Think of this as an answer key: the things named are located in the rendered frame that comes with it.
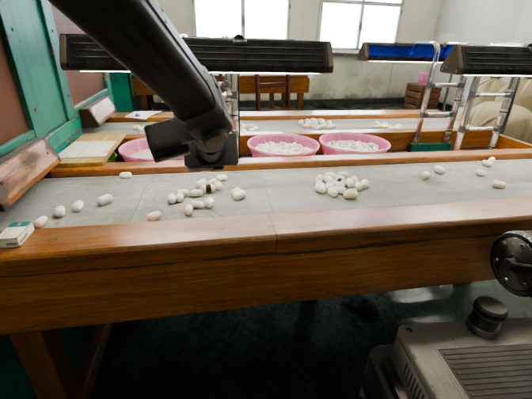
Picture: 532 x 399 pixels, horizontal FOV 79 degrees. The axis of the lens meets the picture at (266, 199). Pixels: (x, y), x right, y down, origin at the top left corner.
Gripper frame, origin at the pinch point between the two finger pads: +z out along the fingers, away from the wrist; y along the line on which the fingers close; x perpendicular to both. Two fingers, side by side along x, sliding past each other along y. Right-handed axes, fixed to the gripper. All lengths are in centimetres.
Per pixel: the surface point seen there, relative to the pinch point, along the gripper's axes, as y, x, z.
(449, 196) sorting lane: -63, 9, 10
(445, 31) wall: -430, -368, 392
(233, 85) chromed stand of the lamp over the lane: -7.6, -30.1, 17.6
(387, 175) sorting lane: -54, -2, 23
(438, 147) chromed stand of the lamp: -100, -22, 57
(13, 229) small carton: 37.0, 11.9, -3.2
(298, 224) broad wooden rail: -17.2, 14.8, -2.2
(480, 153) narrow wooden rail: -94, -9, 30
